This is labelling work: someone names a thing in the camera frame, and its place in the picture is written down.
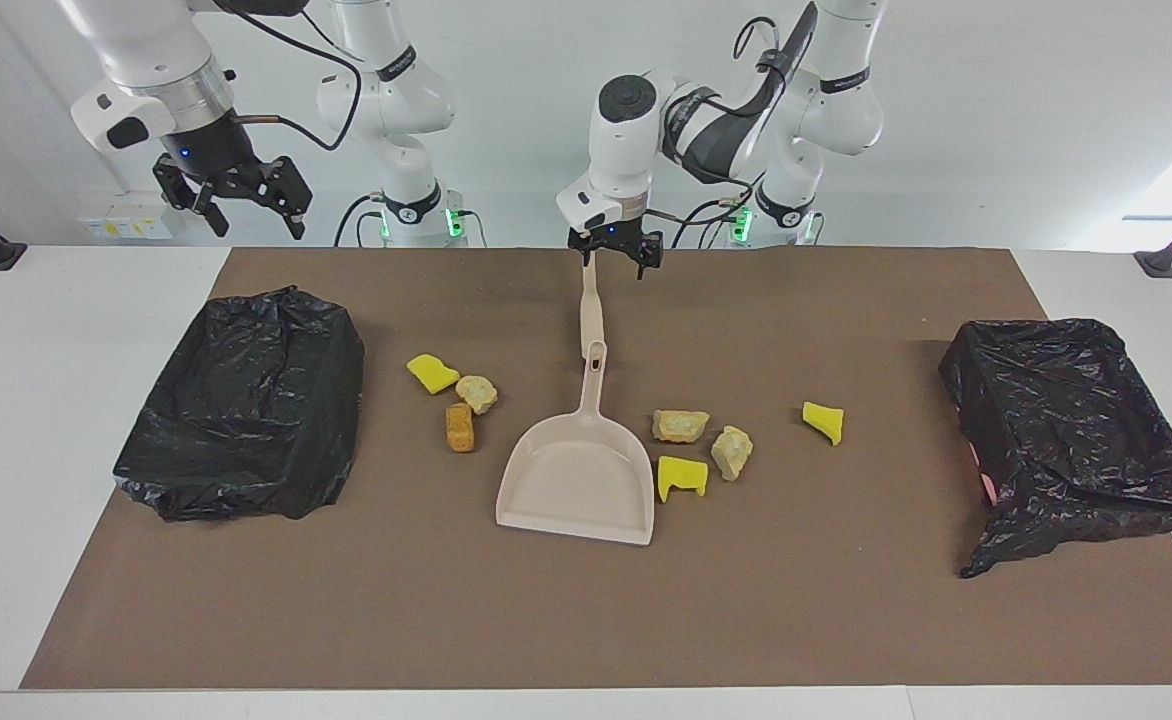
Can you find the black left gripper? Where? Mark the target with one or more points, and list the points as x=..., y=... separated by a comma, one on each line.
x=614, y=242

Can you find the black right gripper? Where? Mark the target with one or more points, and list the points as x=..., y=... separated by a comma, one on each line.
x=211, y=148

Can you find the beige bread chunk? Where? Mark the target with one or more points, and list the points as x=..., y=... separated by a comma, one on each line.
x=732, y=453
x=477, y=393
x=680, y=426

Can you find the yellow sponge piece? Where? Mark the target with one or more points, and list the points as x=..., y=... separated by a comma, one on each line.
x=823, y=420
x=679, y=475
x=433, y=373

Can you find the beige plastic dustpan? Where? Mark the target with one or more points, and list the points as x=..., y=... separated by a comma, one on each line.
x=576, y=480

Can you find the brown bread chunk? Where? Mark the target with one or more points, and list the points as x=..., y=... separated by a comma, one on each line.
x=460, y=428

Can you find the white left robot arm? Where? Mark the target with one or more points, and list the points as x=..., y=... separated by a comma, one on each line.
x=626, y=130

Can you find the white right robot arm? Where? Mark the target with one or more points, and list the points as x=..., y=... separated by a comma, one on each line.
x=146, y=40

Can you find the black trash bag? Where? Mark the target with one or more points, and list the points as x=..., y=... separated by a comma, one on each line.
x=246, y=400
x=1066, y=420

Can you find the pink bin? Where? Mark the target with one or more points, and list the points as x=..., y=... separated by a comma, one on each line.
x=986, y=485

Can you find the white power strip box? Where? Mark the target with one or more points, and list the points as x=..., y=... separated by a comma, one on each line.
x=116, y=225

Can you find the brown table mat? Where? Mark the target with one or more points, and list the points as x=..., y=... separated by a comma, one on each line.
x=586, y=620

